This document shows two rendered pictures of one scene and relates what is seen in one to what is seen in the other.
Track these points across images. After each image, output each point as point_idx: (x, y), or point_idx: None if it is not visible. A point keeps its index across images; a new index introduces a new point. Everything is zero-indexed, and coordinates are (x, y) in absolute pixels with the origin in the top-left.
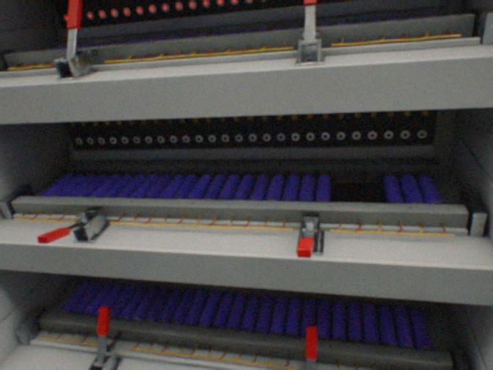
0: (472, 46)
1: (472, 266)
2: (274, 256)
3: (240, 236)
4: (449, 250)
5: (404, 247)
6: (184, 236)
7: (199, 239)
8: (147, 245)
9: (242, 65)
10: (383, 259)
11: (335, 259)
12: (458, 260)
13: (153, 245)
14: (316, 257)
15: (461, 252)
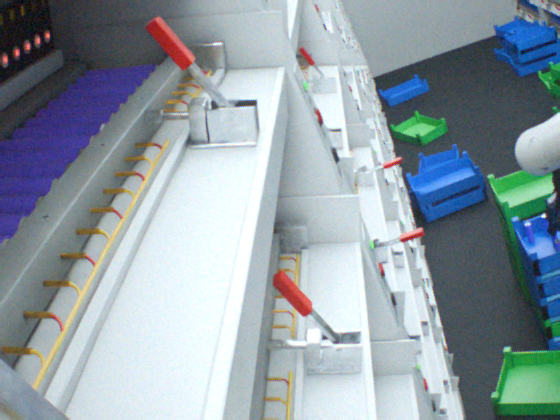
0: (314, 69)
1: (369, 151)
2: (378, 190)
3: (361, 201)
4: (359, 154)
5: (359, 162)
6: (367, 219)
7: (369, 214)
8: (381, 230)
9: (325, 102)
10: (371, 166)
11: (375, 176)
12: (366, 153)
13: (380, 228)
14: (374, 180)
15: (359, 152)
